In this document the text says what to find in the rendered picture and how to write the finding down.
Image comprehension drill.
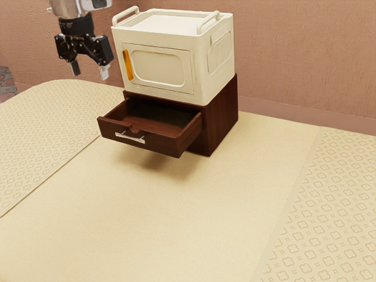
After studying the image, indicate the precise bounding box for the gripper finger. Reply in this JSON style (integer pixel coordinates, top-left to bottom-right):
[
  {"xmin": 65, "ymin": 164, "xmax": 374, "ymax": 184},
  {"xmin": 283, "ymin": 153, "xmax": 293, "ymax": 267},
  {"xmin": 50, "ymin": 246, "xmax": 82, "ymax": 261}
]
[
  {"xmin": 53, "ymin": 33, "xmax": 85, "ymax": 78},
  {"xmin": 83, "ymin": 34, "xmax": 115, "ymax": 81}
]

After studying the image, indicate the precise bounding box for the cream box with lid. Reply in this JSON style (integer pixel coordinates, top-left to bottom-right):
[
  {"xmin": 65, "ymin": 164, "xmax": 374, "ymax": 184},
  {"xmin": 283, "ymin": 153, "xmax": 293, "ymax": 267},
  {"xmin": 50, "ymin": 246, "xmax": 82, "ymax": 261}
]
[{"xmin": 110, "ymin": 6, "xmax": 235, "ymax": 106}]

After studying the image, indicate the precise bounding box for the dark brown open drawer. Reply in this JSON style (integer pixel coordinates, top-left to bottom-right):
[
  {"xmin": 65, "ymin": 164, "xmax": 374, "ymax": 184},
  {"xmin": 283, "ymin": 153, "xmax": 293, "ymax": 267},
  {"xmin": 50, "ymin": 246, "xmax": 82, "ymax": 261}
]
[{"xmin": 96, "ymin": 95, "xmax": 204, "ymax": 159}]

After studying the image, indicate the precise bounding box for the dark brown wooden cabinet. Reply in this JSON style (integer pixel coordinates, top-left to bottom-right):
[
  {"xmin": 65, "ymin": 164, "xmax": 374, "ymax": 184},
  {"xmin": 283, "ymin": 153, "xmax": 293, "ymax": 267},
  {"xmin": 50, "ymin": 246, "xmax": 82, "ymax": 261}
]
[{"xmin": 122, "ymin": 72, "xmax": 239, "ymax": 157}]

